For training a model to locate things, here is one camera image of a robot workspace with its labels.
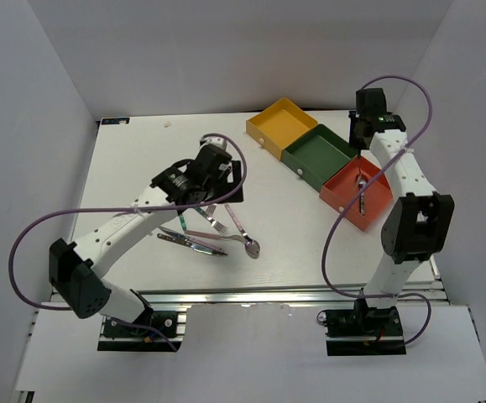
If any green handled fork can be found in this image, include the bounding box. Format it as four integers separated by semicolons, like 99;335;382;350
194;204;228;234

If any pink handled spoon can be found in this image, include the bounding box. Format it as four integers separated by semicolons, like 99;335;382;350
224;203;261;259

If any dark handled spoon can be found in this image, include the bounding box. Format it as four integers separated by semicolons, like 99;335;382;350
356;169;368;191

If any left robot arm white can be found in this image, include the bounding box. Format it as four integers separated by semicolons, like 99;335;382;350
49;136;242;335

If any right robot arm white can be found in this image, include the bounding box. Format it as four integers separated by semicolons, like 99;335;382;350
349;88;455;335

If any green container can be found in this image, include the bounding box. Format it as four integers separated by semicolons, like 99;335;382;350
281;124;357;192

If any orange container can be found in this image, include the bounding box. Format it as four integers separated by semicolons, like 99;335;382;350
319;157;393;232

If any yellow container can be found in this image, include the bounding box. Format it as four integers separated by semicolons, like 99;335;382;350
246;97;318;160

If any left blue table label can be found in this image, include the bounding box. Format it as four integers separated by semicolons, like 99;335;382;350
100;117;130;125

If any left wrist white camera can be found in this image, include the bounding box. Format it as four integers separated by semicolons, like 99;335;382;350
199;133;227;151

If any green handled knife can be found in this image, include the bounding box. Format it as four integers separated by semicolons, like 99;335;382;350
178;213;187;233

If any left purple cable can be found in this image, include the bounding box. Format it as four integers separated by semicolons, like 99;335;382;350
8;133;248;311

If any pink handled fork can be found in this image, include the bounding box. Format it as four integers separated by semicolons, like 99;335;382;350
185;230;253;244

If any pink handled knife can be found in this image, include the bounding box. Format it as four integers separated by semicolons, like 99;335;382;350
159;226;226;253

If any dark handled knife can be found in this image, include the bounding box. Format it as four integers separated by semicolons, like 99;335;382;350
157;233;227;256

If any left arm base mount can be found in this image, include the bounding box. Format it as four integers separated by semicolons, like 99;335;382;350
97;307;186;353

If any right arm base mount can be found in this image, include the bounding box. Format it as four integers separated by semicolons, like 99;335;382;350
316;307;406;357

